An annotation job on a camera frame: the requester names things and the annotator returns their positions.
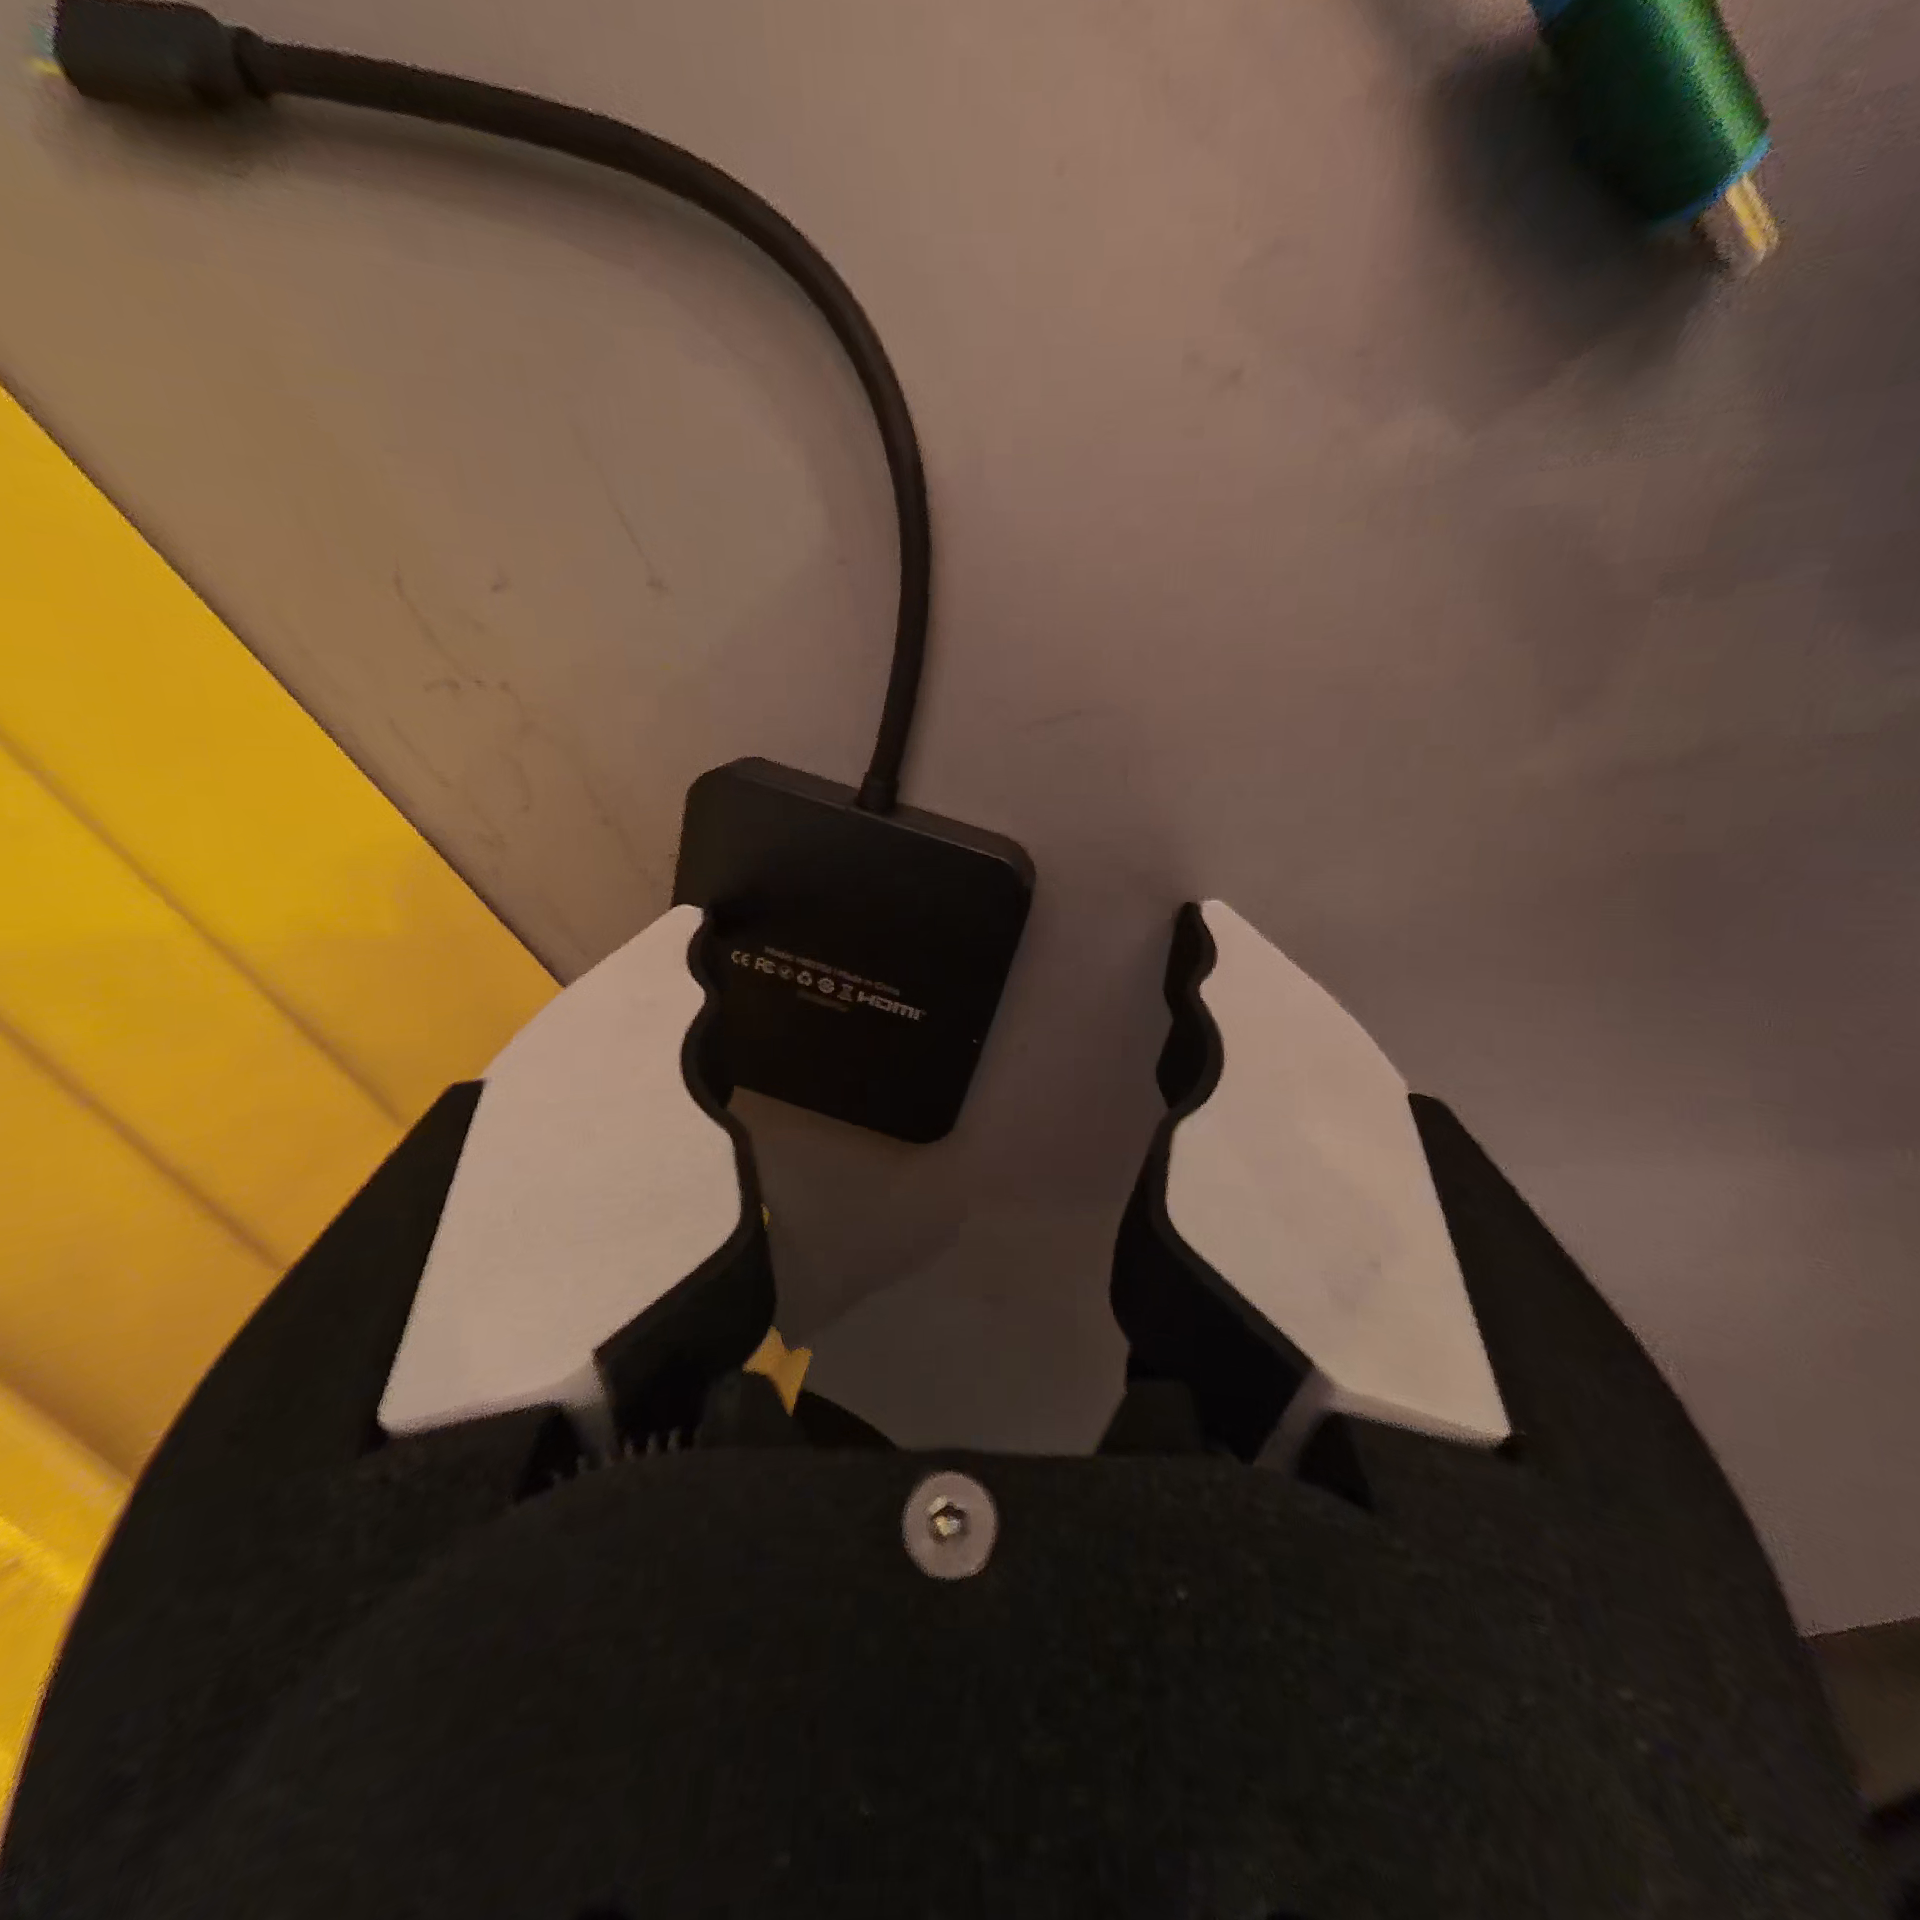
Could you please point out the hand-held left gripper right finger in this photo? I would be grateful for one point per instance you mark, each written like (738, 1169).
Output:
(1320, 1198)

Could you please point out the yellow plastic bin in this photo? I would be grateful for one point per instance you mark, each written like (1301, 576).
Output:
(151, 904)

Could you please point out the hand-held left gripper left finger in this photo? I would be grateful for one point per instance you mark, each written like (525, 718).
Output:
(541, 1198)

